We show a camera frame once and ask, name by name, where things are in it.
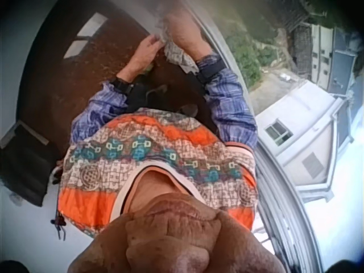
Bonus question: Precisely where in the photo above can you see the white building with window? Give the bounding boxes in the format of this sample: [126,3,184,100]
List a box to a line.
[254,80,357,204]

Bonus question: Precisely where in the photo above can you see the person's legs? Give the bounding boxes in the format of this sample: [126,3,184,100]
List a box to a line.
[125,68,218,120]

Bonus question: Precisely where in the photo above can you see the black wrist band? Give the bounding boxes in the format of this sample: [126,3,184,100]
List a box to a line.
[196,57,226,84]
[109,76,135,97]

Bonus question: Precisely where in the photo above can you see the patterned white brown cloth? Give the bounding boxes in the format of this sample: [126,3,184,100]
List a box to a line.
[155,11,201,73]

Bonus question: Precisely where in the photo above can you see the grey buildings with roofs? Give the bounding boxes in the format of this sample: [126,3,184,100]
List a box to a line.
[284,0,364,99]

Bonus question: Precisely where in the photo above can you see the person's left hand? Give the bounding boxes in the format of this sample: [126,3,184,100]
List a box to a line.
[119,34,166,84]

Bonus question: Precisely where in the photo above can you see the green bushes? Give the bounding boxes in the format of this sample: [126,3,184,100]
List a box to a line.
[220,0,281,89]

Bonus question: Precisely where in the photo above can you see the grey metal window frame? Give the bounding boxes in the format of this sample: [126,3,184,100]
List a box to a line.
[189,0,325,273]

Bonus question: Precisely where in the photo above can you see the person's right hand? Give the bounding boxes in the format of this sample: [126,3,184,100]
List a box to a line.
[166,7,219,62]

